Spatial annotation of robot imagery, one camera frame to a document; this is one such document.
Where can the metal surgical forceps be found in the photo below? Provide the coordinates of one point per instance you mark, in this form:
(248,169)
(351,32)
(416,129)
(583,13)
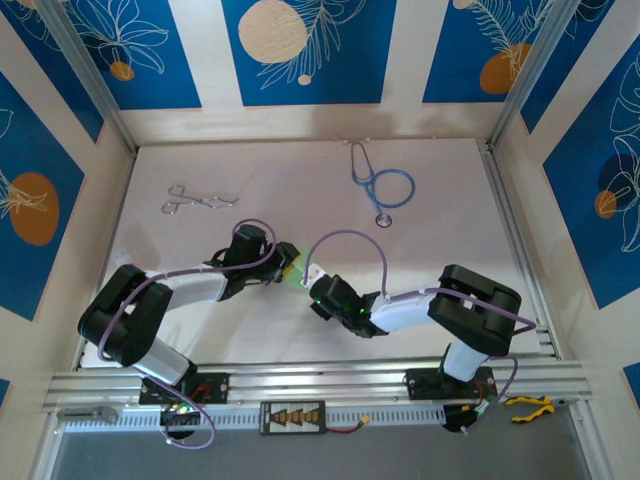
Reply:
(202,201)

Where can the aluminium table side rail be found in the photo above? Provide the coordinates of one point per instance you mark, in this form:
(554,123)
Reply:
(500,190)

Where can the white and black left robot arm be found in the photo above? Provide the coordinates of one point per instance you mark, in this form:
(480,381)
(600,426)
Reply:
(125,320)

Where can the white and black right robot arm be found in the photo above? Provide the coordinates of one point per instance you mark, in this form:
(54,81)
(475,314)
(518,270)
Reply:
(490,335)

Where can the aluminium frame post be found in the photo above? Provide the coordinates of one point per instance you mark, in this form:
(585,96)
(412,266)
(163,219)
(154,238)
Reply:
(95,85)
(525,75)

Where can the silver metal latch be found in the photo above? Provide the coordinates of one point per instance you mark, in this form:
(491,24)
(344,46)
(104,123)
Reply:
(102,414)

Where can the blue stethoscope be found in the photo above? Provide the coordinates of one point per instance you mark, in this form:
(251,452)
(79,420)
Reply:
(383,220)

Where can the black circuit board with lights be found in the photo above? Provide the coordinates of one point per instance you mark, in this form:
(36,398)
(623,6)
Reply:
(452,417)
(172,417)

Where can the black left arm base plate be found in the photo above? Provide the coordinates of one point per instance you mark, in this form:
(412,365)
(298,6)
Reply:
(217,387)

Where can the aluminium frame rail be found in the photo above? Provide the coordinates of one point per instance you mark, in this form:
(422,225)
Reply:
(320,382)

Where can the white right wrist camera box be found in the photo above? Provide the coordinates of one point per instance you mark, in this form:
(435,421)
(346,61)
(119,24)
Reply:
(315,276)

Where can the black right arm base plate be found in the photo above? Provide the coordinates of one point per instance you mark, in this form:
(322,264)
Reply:
(422,382)

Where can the yellow and black pliers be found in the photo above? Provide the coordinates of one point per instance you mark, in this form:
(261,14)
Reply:
(545,406)

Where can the black power distribution board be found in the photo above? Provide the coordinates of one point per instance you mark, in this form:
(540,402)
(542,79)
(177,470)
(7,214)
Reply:
(292,417)

